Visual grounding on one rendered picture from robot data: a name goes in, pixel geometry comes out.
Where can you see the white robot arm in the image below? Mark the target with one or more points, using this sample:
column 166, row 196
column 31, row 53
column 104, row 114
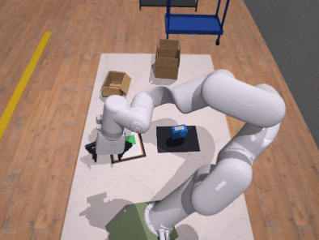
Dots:
column 211, row 188

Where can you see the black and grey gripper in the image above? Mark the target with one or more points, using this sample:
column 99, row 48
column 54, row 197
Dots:
column 107, row 146

